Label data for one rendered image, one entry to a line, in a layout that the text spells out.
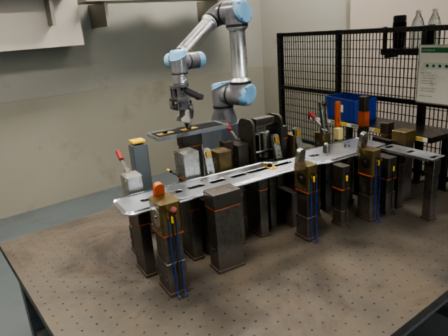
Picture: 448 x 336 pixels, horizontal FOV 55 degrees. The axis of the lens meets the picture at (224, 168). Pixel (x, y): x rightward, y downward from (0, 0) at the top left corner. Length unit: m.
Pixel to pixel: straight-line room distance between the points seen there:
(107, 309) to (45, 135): 3.23
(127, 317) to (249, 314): 0.41
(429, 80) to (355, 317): 1.47
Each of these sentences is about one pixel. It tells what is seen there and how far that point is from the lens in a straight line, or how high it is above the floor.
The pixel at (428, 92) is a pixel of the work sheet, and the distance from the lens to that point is 2.58.
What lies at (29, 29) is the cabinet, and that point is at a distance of 4.25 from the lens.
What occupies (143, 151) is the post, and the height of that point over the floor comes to 1.11.
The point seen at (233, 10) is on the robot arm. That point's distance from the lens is 2.29.
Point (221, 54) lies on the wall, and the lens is 5.60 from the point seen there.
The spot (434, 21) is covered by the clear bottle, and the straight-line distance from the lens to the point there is 2.64.
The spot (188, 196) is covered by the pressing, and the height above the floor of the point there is 1.00.
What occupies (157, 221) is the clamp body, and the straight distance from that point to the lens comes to 1.52.
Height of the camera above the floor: 1.61
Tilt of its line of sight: 18 degrees down
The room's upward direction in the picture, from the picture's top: 4 degrees counter-clockwise
